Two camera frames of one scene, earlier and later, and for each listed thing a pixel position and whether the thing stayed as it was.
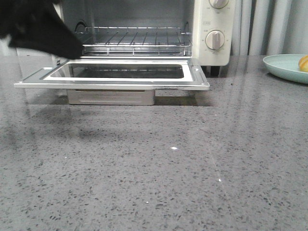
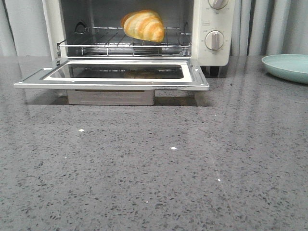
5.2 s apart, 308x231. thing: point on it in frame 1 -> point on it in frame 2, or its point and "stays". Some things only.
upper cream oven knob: (218, 4) stays
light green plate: (287, 66) stays
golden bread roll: (303, 63) -> (145, 24)
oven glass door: (132, 74) stays
